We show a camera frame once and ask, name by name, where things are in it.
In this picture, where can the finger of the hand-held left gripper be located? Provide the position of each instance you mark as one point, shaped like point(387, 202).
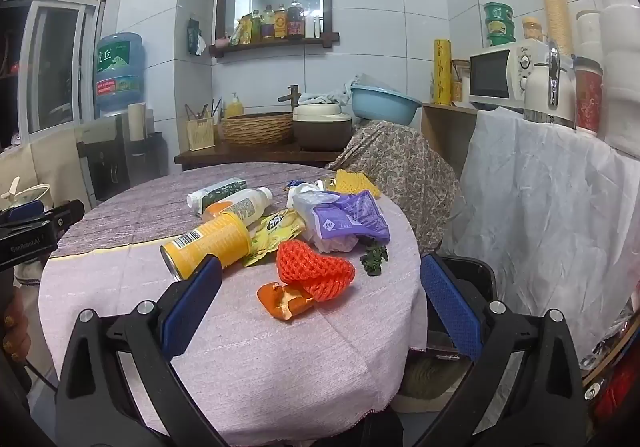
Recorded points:
point(22, 211)
point(65, 215)

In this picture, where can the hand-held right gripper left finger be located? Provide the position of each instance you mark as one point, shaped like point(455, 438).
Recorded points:
point(192, 309)

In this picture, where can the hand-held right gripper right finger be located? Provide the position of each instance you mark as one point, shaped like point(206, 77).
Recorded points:
point(450, 307)

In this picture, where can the black trash bin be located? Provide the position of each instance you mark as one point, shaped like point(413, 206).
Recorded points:
point(475, 282)

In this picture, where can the yellow can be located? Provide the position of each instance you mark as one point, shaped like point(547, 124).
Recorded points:
point(210, 244)

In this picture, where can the small green toy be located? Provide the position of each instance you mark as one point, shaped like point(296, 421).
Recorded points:
point(374, 262)

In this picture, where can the yellow snack packet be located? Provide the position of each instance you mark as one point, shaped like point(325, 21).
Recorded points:
point(275, 229)

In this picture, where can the white bottle orange label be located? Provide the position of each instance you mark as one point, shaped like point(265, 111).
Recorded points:
point(245, 204)

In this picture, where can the green white milk carton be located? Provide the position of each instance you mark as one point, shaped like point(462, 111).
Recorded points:
point(220, 189)

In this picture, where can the orange foam net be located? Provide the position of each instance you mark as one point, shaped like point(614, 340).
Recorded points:
point(310, 269)

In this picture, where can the purple tissue packet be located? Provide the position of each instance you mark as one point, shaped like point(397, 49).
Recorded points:
point(350, 219)

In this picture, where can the person's left hand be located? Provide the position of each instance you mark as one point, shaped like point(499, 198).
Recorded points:
point(15, 327)

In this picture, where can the water dispenser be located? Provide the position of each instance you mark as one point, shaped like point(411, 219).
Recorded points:
point(107, 157)

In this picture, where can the purple striped tablecloth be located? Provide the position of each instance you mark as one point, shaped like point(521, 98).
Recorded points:
point(150, 207)

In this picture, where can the white crinkled cloth cover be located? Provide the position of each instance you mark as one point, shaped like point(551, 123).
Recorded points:
point(540, 207)

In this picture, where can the window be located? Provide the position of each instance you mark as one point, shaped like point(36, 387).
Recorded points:
point(55, 67)

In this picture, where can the floral cloth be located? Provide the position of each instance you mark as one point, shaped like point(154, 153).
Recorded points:
point(400, 167)

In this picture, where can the blue water jug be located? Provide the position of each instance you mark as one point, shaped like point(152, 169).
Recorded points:
point(120, 72)

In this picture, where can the cream chopstick holder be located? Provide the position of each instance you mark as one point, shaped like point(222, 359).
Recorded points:
point(200, 134)

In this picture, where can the yellow foam net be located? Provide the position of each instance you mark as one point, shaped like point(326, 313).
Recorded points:
point(352, 182)

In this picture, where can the silver foil wrapper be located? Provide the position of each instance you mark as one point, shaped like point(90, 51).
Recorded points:
point(300, 189)

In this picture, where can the dark wooden counter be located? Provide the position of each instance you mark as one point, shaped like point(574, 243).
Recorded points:
point(250, 157)

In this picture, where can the light wooden cabinet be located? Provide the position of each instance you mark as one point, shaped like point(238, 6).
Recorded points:
point(445, 137)

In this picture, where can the wicker basket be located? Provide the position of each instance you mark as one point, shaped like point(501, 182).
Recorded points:
point(257, 129)

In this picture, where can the red bag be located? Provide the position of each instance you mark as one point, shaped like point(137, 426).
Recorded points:
point(622, 392)

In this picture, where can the yellow soap bottle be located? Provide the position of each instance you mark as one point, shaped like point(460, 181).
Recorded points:
point(233, 108)

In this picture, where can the blue plastic basin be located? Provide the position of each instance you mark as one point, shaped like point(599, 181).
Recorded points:
point(385, 104)

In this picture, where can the brown pot with white lid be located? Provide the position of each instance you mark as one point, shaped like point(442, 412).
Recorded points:
point(320, 132)

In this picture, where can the green hanging packet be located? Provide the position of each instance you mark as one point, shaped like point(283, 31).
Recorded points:
point(194, 37)

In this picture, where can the glass jar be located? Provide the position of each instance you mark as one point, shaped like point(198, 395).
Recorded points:
point(460, 84)

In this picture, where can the bronze faucet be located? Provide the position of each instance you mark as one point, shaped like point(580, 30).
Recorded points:
point(293, 97)

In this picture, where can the white microwave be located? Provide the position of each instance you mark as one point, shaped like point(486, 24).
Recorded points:
point(492, 74)

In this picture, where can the light blue towel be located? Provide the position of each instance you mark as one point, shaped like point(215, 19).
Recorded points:
point(320, 98)

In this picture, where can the red paper cup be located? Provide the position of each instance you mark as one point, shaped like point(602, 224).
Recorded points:
point(589, 102)

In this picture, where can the green bowl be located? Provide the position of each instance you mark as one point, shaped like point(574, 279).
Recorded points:
point(499, 40)
point(499, 25)
point(499, 10)

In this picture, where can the yellow lidded jar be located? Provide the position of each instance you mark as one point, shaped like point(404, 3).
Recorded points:
point(534, 32)

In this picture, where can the row of bottles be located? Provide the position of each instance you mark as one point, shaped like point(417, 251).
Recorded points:
point(295, 22)

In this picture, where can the white cup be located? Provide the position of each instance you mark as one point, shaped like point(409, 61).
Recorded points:
point(587, 37)

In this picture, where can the white paper roll stack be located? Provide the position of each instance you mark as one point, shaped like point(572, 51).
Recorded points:
point(620, 52)

